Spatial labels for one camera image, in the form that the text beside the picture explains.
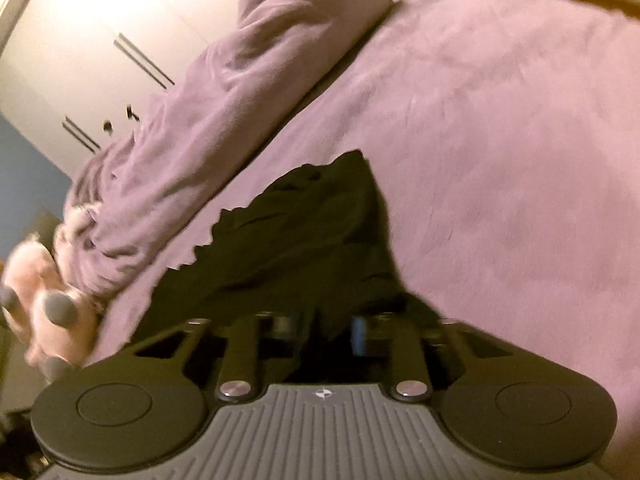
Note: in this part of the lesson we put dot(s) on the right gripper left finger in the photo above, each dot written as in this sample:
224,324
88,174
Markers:
250,347

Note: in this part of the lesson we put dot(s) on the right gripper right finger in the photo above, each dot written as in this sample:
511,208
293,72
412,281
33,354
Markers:
389,348

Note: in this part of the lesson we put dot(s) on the black garment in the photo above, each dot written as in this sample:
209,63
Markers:
314,244

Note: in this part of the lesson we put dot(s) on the pink plush toy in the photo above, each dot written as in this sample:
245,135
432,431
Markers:
56,321

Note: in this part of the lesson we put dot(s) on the purple bed sheet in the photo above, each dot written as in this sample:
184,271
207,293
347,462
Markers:
504,136

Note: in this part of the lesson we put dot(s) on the purple rumpled duvet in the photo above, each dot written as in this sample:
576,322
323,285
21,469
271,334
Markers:
195,136

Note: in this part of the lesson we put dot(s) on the white wardrobe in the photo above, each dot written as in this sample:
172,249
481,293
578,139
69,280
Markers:
78,74

